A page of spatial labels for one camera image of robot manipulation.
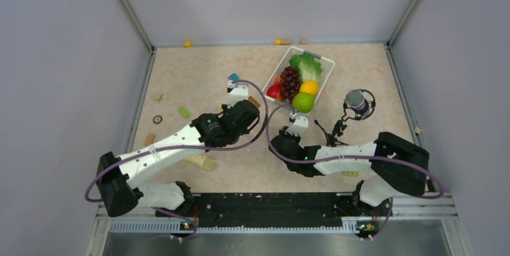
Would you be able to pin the green toy block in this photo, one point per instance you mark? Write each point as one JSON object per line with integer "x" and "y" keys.
{"x": 184, "y": 112}

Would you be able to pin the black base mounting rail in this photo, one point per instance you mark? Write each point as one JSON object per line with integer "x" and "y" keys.
{"x": 278, "y": 210}

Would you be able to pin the white perforated plastic basket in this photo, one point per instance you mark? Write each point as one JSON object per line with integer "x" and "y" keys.
{"x": 327, "y": 68}

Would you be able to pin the yellow and wood peg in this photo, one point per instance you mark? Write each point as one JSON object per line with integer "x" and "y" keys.
{"x": 282, "y": 41}

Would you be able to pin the green lime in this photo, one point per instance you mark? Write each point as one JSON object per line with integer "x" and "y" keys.
{"x": 303, "y": 102}

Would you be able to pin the dark red grape bunch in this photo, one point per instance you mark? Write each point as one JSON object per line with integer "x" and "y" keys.
{"x": 290, "y": 83}

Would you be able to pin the small black ring wheel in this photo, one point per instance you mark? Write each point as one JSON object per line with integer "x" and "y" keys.
{"x": 157, "y": 119}

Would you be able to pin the red apple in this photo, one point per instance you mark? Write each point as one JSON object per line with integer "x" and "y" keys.
{"x": 275, "y": 93}

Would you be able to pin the microphone on black tripod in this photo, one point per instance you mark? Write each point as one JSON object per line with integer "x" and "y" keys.
{"x": 358, "y": 105}

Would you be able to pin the cream cylinder block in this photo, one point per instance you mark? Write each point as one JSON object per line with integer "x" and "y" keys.
{"x": 202, "y": 162}

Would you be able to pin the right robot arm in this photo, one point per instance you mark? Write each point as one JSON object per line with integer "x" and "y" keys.
{"x": 399, "y": 166}

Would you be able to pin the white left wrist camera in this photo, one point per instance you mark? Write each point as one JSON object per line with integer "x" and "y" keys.
{"x": 237, "y": 93}

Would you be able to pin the wooden rectangular block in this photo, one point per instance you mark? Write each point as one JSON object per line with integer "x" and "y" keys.
{"x": 150, "y": 138}

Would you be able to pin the yellow lemon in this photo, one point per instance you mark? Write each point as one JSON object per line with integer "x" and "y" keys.
{"x": 310, "y": 87}

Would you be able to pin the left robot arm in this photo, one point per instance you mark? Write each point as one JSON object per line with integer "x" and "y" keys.
{"x": 119, "y": 178}

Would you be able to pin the light green lego brick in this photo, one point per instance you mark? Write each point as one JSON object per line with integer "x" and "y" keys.
{"x": 351, "y": 173}

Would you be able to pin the brown lego brick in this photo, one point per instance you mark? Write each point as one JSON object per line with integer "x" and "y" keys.
{"x": 254, "y": 102}

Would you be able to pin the blue block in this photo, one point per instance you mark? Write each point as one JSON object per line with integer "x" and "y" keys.
{"x": 233, "y": 77}

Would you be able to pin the green lettuce leaf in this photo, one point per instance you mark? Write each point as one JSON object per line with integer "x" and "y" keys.
{"x": 308, "y": 68}

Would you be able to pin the small wooden cube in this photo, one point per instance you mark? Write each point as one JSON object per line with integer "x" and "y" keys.
{"x": 158, "y": 97}

